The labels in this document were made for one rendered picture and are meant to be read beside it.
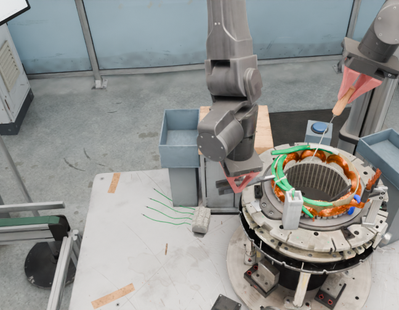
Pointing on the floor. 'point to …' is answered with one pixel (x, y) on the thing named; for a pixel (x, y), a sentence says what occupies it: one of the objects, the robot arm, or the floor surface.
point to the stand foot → (44, 266)
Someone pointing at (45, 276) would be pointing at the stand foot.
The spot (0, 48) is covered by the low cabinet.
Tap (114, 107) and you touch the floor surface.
